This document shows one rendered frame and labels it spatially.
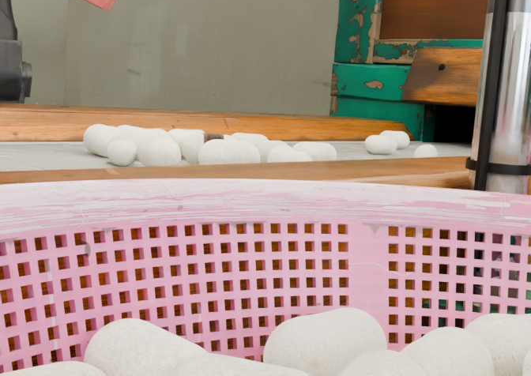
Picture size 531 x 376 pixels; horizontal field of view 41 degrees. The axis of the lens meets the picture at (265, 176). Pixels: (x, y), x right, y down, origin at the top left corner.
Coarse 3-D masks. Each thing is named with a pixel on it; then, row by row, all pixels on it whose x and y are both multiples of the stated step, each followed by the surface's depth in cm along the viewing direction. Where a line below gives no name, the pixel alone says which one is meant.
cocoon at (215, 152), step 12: (204, 144) 43; (216, 144) 42; (228, 144) 42; (240, 144) 43; (252, 144) 43; (204, 156) 42; (216, 156) 42; (228, 156) 42; (240, 156) 42; (252, 156) 43
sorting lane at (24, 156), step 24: (0, 144) 52; (24, 144) 53; (48, 144) 55; (72, 144) 56; (288, 144) 73; (336, 144) 78; (360, 144) 81; (432, 144) 92; (0, 168) 39; (24, 168) 40; (48, 168) 40; (72, 168) 41
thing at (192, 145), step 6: (192, 138) 46; (198, 138) 46; (228, 138) 47; (234, 138) 47; (186, 144) 46; (192, 144) 46; (198, 144) 46; (186, 150) 46; (192, 150) 46; (198, 150) 46; (186, 156) 46; (192, 156) 46; (192, 162) 46; (198, 162) 46
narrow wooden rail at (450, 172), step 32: (352, 160) 32; (384, 160) 33; (416, 160) 34; (448, 160) 36; (224, 224) 20; (256, 224) 21; (288, 224) 22; (96, 256) 17; (64, 288) 16; (192, 288) 19; (224, 288) 20
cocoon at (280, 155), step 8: (272, 152) 44; (280, 152) 44; (288, 152) 43; (296, 152) 43; (304, 152) 43; (272, 160) 44; (280, 160) 43; (288, 160) 43; (296, 160) 42; (304, 160) 43
